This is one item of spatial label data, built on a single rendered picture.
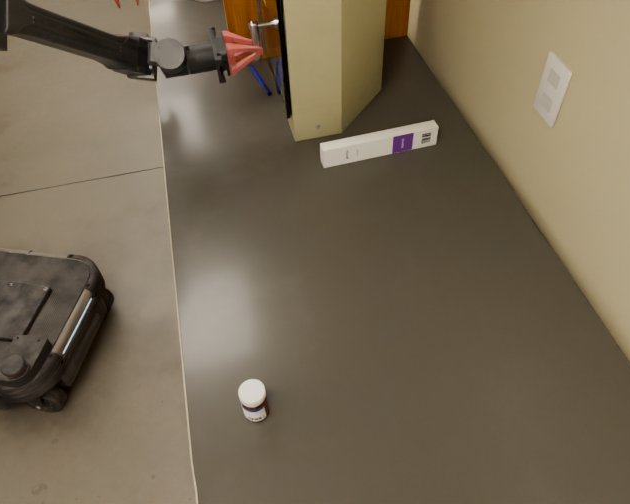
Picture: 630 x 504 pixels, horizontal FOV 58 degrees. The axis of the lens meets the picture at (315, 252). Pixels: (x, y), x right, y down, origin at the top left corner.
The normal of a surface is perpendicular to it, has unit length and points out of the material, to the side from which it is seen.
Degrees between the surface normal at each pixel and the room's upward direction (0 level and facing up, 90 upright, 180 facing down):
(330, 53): 90
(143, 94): 0
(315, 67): 90
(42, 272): 0
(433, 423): 1
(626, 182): 90
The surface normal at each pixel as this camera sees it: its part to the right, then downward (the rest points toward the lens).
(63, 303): -0.04, -0.65
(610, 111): -0.97, 0.20
